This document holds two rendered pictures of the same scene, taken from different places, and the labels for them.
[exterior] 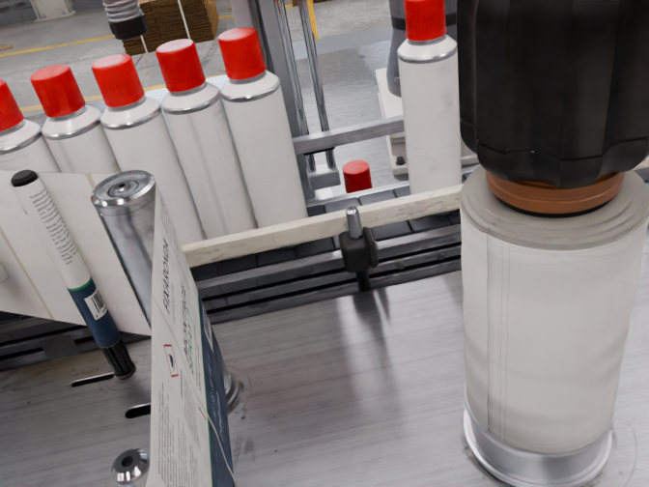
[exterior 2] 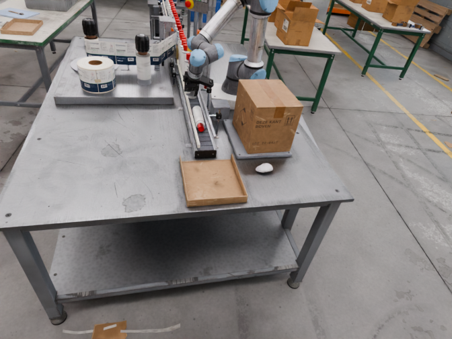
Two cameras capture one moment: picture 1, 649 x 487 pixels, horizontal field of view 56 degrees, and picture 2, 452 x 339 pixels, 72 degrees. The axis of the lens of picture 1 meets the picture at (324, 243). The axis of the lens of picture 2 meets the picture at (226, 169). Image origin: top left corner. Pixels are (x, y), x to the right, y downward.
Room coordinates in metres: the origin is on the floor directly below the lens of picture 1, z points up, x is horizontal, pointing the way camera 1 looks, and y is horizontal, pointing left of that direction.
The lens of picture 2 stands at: (0.30, -2.06, 1.78)
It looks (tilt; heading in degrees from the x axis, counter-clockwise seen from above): 39 degrees down; 74
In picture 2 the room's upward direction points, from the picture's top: 9 degrees clockwise
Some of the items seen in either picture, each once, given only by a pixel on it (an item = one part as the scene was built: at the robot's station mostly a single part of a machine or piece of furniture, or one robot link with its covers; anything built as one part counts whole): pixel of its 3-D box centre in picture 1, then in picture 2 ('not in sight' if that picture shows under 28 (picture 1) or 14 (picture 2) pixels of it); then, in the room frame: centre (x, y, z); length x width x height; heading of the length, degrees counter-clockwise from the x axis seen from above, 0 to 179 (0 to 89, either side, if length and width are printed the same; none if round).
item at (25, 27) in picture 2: not in sight; (22, 26); (-0.81, 1.07, 0.82); 0.34 x 0.24 x 0.03; 89
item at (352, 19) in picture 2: not in sight; (365, 19); (5.34, 5.22, 0.19); 0.64 x 0.54 x 0.37; 177
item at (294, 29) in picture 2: not in sight; (296, 22); (1.81, 1.28, 0.97); 0.51 x 0.39 x 0.37; 179
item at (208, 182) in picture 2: not in sight; (211, 177); (0.54, -1.02, 0.85); 0.30 x 0.26 x 0.04; 92
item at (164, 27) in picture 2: not in sight; (168, 37); (0.41, 0.40, 1.01); 0.14 x 0.13 x 0.26; 92
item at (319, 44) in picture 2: not in sight; (276, 49); (1.99, 2.12, 0.39); 2.20 x 0.80 x 0.78; 84
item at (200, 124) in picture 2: not in sight; (198, 118); (0.52, -0.60, 0.91); 0.20 x 0.05 x 0.05; 90
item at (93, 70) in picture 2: not in sight; (97, 74); (-0.04, -0.17, 0.95); 0.20 x 0.20 x 0.14
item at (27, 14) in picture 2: not in sight; (16, 13); (-0.98, 1.49, 0.81); 0.32 x 0.24 x 0.01; 159
